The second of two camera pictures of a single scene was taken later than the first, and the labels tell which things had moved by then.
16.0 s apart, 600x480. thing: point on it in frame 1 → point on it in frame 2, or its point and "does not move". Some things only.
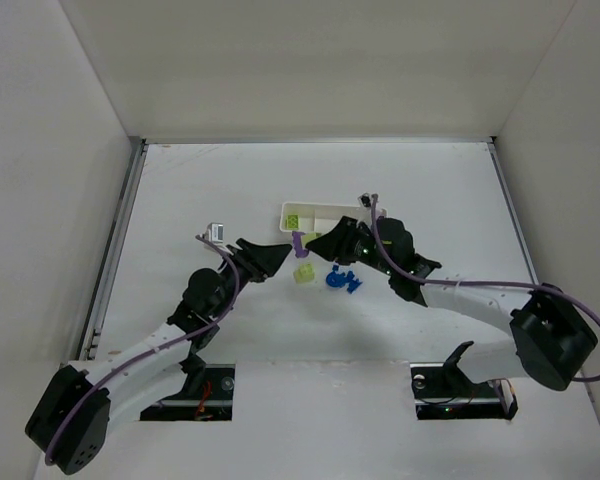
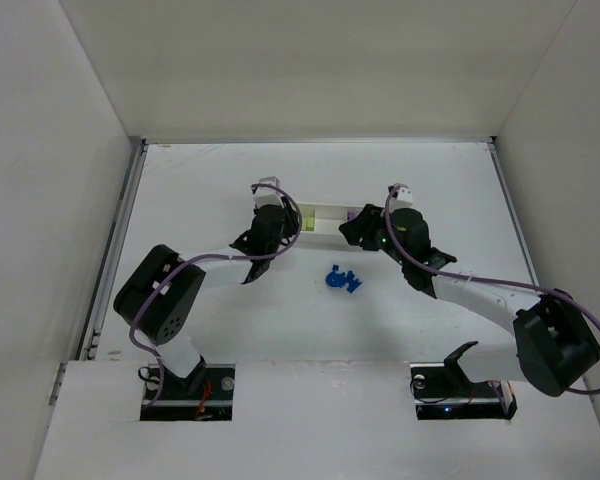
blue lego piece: [338, 279] does not move
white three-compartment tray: [310, 218] does not move
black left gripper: [245, 260] → [287, 220]
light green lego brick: [305, 273] → [308, 224]
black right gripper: [353, 240] → [362, 226]
